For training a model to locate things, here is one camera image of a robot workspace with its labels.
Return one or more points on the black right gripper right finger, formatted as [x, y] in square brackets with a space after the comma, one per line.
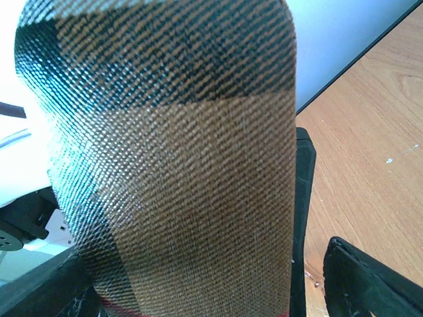
[358, 285]

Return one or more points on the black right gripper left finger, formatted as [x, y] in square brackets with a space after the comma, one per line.
[59, 287]

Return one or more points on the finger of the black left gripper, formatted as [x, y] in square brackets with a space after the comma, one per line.
[305, 167]

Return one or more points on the brown plaid glasses case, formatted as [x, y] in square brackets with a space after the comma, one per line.
[172, 147]

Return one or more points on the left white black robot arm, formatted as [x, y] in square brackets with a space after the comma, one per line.
[34, 215]

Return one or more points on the orange tinted sunglasses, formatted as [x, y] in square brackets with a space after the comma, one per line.
[316, 277]

